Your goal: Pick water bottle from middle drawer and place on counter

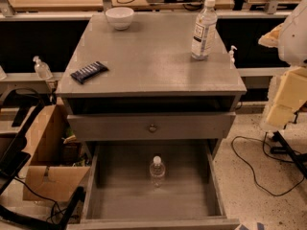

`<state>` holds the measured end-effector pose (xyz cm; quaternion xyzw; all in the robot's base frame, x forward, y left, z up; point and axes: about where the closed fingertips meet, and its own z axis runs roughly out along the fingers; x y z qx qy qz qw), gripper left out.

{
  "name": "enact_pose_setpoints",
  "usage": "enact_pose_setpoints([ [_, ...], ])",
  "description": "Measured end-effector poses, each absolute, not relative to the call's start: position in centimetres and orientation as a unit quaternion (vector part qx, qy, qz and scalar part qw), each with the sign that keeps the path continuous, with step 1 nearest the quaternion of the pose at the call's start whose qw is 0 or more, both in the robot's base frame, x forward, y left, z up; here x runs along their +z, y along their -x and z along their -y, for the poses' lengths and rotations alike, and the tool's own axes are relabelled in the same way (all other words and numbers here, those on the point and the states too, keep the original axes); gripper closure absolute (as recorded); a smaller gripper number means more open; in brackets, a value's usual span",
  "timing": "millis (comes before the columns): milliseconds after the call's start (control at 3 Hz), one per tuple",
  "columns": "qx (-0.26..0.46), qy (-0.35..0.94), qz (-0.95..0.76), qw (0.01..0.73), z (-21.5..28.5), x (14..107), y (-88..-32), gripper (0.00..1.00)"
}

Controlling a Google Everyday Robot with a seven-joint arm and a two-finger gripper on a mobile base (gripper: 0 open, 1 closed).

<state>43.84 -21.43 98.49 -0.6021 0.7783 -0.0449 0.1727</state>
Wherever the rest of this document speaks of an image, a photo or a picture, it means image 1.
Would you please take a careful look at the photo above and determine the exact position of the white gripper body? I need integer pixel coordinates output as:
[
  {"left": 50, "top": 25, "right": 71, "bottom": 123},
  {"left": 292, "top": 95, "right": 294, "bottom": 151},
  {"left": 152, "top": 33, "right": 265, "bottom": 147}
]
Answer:
[{"left": 260, "top": 66, "right": 307, "bottom": 131}]

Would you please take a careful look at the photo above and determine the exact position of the brown cardboard box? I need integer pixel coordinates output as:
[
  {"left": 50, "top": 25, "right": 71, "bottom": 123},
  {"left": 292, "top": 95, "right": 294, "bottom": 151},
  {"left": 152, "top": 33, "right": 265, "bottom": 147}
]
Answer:
[{"left": 24, "top": 105, "right": 90, "bottom": 202}]

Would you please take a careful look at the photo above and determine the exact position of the black floor cable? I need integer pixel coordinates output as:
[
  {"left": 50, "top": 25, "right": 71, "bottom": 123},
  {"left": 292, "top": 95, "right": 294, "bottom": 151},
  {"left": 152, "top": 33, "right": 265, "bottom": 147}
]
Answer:
[{"left": 230, "top": 131, "right": 306, "bottom": 197}]

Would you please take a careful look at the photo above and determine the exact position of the grey open middle drawer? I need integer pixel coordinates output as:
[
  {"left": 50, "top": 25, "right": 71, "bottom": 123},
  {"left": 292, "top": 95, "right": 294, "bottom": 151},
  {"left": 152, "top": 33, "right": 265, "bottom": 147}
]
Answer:
[{"left": 67, "top": 140, "right": 240, "bottom": 230}]

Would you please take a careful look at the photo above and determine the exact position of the small clear water bottle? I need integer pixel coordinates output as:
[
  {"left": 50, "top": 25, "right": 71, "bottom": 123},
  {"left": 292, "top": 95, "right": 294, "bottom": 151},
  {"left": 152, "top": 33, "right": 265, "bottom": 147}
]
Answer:
[{"left": 150, "top": 155, "right": 166, "bottom": 187}]

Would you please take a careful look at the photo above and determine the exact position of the grey wooden drawer cabinet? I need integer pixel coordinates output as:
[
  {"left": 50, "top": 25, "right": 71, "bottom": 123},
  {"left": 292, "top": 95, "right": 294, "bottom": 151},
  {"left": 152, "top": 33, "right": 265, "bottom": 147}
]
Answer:
[{"left": 56, "top": 11, "right": 248, "bottom": 230}]

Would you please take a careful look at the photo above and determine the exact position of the white ceramic bowl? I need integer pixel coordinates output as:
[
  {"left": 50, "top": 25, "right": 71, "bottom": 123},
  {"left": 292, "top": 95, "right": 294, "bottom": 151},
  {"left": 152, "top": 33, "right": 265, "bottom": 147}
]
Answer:
[{"left": 105, "top": 7, "right": 134, "bottom": 30}]

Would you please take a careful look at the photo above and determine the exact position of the grey upper drawer with knob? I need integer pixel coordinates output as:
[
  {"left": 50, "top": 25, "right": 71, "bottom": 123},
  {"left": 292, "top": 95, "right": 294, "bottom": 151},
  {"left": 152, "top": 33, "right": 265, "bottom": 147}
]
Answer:
[{"left": 68, "top": 112, "right": 235, "bottom": 141}]

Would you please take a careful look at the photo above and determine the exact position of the small white pump bottle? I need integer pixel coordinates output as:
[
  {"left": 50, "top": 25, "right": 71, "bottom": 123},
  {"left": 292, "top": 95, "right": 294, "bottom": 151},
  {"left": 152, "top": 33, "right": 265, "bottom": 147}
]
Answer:
[{"left": 228, "top": 45, "right": 237, "bottom": 63}]

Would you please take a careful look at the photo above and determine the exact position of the dark blue snack bar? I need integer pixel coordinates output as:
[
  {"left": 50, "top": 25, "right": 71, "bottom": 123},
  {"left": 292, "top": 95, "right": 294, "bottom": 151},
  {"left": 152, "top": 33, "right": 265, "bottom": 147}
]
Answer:
[{"left": 70, "top": 61, "right": 108, "bottom": 84}]

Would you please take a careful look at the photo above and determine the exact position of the tall labelled water bottle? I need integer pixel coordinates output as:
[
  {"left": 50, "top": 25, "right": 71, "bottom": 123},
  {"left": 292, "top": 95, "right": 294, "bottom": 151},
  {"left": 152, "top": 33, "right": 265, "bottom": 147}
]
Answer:
[{"left": 191, "top": 0, "right": 218, "bottom": 60}]

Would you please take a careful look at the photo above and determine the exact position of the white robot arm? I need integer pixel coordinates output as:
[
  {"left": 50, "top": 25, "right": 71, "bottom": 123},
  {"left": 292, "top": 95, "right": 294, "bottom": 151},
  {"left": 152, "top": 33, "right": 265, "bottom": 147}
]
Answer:
[{"left": 258, "top": 0, "right": 307, "bottom": 131}]

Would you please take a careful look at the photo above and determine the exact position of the black chair frame left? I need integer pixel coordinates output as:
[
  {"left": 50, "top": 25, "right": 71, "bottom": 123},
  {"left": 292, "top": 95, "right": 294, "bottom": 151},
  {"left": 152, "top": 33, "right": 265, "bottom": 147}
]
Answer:
[{"left": 0, "top": 88, "right": 84, "bottom": 230}]

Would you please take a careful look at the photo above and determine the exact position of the clear pump sanitizer bottle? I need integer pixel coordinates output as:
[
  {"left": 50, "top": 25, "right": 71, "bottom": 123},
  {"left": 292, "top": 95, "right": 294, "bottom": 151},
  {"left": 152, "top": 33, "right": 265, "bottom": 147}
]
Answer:
[{"left": 33, "top": 56, "right": 53, "bottom": 81}]

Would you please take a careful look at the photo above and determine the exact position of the black stand leg right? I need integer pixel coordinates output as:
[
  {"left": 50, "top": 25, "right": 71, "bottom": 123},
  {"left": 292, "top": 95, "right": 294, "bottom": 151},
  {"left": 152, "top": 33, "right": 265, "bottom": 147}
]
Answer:
[{"left": 270, "top": 131, "right": 307, "bottom": 178}]

